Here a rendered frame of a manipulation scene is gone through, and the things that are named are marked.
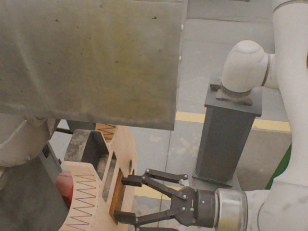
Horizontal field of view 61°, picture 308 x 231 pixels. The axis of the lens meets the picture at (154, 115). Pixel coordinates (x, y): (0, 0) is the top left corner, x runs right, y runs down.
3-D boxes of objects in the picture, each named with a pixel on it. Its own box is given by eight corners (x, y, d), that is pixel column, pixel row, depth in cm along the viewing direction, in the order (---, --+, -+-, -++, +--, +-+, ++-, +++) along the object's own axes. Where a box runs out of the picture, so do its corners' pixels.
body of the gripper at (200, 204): (211, 234, 56) (168, 228, 58) (211, 196, 61) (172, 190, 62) (216, 225, 50) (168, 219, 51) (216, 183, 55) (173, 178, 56)
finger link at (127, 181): (140, 182, 59) (141, 179, 59) (109, 178, 59) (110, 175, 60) (141, 187, 61) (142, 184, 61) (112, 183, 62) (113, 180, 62)
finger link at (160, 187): (185, 201, 55) (188, 195, 56) (139, 177, 59) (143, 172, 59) (184, 207, 58) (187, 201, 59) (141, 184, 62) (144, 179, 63)
